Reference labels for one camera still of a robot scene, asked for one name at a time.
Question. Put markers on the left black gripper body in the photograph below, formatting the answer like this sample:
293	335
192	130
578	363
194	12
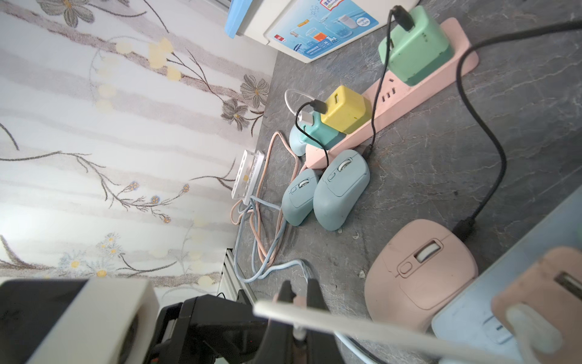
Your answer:
206	328

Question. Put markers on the light blue power strip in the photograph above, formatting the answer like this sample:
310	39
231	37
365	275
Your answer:
468	319

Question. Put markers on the peach charger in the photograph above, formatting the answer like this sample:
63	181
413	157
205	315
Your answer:
542	308

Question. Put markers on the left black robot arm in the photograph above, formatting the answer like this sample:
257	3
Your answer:
120	321

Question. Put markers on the blue mouse left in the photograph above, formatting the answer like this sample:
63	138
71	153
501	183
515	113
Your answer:
297	202

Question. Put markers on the blue mouse right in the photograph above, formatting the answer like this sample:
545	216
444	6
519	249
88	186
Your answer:
339	188

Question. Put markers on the blue mouse near strip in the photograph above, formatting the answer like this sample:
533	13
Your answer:
297	145

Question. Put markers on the pink mouse left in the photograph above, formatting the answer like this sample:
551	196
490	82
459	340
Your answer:
421	269

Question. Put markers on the white multi socket power strip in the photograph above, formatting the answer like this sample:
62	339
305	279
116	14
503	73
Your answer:
247	176

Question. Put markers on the teal charger on pink strip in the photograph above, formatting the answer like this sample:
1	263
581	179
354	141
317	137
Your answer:
315	132

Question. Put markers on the yellow charger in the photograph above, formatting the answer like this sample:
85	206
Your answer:
347	110

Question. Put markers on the pink power strip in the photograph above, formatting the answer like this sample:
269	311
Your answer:
397	99

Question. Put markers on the blue lid storage box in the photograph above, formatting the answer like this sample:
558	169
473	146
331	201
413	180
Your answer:
310	29

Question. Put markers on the green charger on pink strip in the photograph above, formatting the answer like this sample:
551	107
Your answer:
415	47

